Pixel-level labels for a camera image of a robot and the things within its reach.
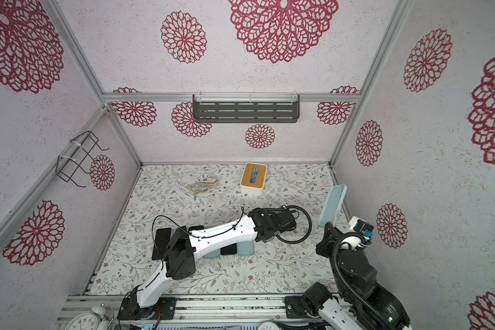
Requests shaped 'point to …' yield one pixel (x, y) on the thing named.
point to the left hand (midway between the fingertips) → (259, 225)
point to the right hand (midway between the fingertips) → (326, 222)
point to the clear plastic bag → (201, 186)
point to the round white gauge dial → (269, 326)
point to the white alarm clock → (90, 321)
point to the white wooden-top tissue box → (254, 177)
